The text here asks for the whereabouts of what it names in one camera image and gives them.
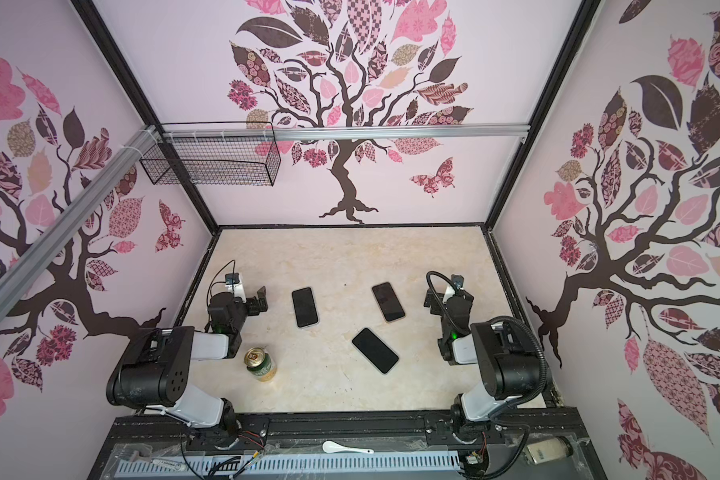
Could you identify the beige box under bench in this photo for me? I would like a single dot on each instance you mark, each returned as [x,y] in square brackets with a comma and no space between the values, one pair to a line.
[547,450]

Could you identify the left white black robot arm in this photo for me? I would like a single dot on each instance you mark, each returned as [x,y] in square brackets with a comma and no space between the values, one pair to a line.
[153,373]

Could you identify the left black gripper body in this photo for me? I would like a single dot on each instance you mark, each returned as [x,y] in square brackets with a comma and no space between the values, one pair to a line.
[252,305]

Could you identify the phone with pink case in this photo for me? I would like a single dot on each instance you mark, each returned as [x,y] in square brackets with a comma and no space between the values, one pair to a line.
[388,302]

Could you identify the green gold drink can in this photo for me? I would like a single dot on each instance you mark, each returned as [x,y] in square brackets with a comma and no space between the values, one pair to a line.
[260,364]

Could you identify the light blue phone case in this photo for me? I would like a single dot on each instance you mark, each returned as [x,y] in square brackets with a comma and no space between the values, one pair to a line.
[305,306]

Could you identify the left aluminium wall rail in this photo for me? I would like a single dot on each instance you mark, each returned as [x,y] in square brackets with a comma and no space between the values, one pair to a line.
[41,253]

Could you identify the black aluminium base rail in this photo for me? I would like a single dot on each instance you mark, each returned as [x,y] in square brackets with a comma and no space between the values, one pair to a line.
[434,427]

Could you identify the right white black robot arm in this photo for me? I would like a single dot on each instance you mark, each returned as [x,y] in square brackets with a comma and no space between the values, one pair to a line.
[510,360]

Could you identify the phone with white case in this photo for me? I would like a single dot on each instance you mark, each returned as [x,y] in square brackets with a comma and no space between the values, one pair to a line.
[378,353]

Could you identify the back aluminium wall rail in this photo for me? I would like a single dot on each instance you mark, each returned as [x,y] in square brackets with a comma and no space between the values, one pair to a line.
[351,133]

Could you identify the white slotted cable duct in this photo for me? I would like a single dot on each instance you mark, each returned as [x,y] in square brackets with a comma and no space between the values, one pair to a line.
[175,467]

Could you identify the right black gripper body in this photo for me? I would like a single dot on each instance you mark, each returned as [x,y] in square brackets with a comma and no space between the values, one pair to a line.
[435,301]

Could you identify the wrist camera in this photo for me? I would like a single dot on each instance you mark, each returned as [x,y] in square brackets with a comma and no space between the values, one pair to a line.
[455,285]
[233,285]

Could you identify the black wire basket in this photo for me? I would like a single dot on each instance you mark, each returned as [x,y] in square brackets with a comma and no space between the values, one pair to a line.
[234,153]

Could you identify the aluminium wall rail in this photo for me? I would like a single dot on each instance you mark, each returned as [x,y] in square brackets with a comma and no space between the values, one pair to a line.
[41,253]
[351,133]

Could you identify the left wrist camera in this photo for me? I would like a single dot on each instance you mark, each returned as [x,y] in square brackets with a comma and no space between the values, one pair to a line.
[233,285]

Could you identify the white plastic spoon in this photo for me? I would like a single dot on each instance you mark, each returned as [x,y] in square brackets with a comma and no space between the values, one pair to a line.
[332,447]

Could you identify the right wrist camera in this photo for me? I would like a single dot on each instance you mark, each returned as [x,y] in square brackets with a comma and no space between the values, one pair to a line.
[455,285]

